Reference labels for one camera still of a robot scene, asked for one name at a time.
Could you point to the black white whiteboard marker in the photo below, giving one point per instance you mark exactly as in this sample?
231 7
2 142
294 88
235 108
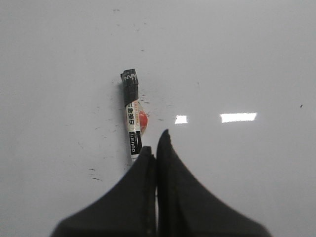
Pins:
136 118

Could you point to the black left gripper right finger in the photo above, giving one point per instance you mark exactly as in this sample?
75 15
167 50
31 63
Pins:
187 209

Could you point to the white whiteboard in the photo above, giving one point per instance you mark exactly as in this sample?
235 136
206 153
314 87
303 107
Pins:
233 81

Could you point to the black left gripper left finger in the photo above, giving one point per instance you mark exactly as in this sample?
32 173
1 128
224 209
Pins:
126 210

